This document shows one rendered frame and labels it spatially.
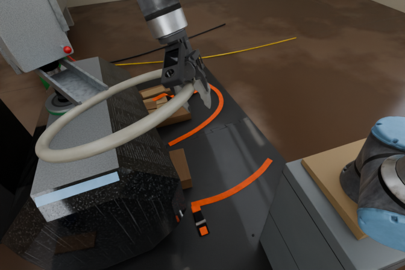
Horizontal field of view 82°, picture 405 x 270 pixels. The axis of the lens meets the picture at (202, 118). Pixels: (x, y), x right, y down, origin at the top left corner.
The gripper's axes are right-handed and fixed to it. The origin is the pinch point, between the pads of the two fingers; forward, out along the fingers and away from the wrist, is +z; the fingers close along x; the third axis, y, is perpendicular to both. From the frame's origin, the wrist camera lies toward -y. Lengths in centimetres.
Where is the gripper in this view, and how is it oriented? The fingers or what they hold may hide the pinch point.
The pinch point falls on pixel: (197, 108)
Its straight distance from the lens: 63.9
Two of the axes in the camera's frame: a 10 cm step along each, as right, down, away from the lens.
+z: 3.3, 8.3, 4.5
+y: 2.3, -5.3, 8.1
